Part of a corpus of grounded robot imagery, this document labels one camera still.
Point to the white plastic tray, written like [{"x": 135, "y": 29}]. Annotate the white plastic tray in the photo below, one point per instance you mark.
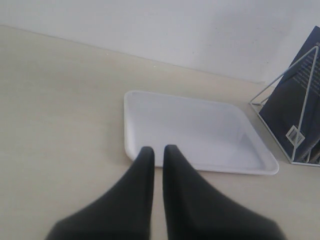
[{"x": 213, "y": 136}]

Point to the dark blue book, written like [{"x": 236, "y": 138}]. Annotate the dark blue book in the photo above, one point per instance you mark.
[{"x": 295, "y": 87}]

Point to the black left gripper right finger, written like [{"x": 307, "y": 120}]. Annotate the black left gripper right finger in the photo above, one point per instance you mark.
[{"x": 195, "y": 210}]

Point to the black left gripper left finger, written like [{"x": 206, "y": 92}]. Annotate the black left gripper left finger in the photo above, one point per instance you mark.
[{"x": 122, "y": 213}]

